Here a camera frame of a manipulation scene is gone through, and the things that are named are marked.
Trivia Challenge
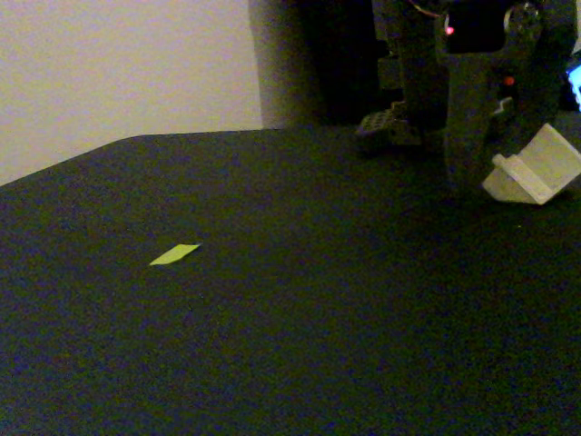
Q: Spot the white plastic block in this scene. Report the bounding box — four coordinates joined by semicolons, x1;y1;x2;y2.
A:
480;122;581;206

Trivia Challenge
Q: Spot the dark blue desk mat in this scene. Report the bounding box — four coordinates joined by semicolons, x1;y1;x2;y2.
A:
0;128;581;436

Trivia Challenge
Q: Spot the laptop screen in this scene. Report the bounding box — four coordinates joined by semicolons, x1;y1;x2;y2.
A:
565;61;581;113

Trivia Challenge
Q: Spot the green tape marker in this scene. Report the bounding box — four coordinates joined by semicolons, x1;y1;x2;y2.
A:
148;243;202;267

